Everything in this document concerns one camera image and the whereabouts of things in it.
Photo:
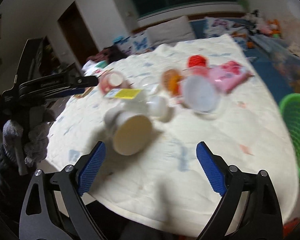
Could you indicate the clear storage bin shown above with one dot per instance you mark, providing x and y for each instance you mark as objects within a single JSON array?
[{"x": 284, "y": 61}]

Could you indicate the red snack cup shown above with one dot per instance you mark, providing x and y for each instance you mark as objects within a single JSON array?
[{"x": 112, "y": 80}]

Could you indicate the butterfly pillow left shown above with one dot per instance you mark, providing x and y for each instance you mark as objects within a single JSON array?
[{"x": 135, "y": 44}]

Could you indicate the blue mattress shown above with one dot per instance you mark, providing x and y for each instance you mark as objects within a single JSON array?
[{"x": 275, "y": 82}]

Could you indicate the small white plastic cup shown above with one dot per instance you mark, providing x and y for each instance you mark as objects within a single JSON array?
[{"x": 158, "y": 107}]

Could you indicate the butterfly pillow right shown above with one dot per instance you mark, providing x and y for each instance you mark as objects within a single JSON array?
[{"x": 215, "y": 27}]

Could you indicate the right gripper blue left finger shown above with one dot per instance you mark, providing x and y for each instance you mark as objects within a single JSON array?
[{"x": 88, "y": 167}]

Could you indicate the pink tissue pack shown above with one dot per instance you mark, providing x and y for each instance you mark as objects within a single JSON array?
[{"x": 228, "y": 76}]

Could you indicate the beige pillow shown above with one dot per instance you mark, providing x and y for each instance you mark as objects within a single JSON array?
[{"x": 170, "y": 32}]

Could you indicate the plush toys pile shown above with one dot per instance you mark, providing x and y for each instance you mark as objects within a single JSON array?
[{"x": 257, "y": 24}]

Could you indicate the beige paper cup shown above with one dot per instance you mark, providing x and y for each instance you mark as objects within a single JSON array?
[{"x": 129, "y": 132}]

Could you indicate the orange jelly cup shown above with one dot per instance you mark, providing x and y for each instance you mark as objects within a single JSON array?
[{"x": 171, "y": 80}]

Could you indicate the yellow white small box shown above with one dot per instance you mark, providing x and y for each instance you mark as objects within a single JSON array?
[{"x": 126, "y": 94}]

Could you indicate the dark clothes pile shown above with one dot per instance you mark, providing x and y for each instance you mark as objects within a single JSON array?
[{"x": 109, "y": 54}]

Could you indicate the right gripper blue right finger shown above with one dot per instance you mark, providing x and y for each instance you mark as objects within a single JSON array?
[{"x": 211, "y": 168}]

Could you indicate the red mesh ball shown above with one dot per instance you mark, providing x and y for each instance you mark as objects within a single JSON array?
[{"x": 197, "y": 61}]

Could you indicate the left grey gloved hand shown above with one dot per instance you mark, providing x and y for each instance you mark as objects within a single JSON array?
[{"x": 26, "y": 147}]

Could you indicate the butterfly pillow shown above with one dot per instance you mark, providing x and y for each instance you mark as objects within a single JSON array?
[
  {"x": 215, "y": 27},
  {"x": 135, "y": 44}
]

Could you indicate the white quilted blanket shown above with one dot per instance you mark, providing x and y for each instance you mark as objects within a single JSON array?
[{"x": 164, "y": 186}]

